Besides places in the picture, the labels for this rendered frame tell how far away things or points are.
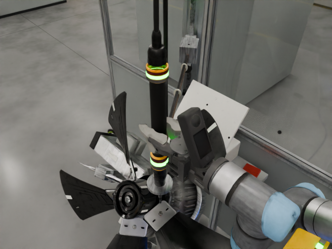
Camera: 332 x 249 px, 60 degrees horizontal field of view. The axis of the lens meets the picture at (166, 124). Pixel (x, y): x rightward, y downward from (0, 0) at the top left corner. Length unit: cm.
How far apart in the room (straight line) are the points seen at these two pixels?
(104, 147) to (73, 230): 123
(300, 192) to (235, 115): 45
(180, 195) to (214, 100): 37
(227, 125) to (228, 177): 53
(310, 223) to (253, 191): 16
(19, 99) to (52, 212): 170
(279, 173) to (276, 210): 102
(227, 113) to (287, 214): 61
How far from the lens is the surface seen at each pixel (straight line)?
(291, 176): 151
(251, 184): 54
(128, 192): 93
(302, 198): 67
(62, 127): 317
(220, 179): 55
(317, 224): 64
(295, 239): 110
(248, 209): 54
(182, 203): 101
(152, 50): 53
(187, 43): 120
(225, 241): 90
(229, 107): 107
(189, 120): 53
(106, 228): 231
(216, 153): 77
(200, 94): 113
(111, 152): 119
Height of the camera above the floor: 198
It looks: 41 degrees down
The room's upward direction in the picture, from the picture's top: straight up
